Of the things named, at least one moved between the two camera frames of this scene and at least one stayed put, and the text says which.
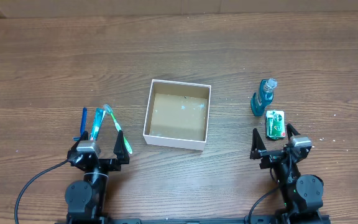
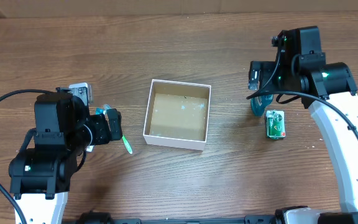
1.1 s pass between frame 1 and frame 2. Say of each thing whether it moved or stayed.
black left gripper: moved
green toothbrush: stayed
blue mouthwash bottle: stayed
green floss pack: stayed
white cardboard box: stayed
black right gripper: moved
